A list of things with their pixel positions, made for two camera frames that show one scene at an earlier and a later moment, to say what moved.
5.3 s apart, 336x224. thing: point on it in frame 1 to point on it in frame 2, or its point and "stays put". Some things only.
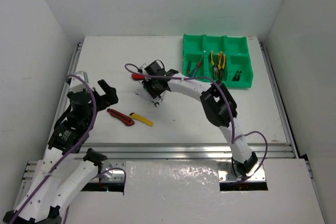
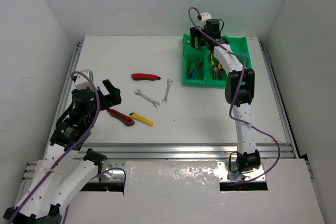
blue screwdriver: (195, 72) stays put
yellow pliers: (220, 66) stays put
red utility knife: (125, 119) stays put
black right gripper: (147, 83) to (193, 34)
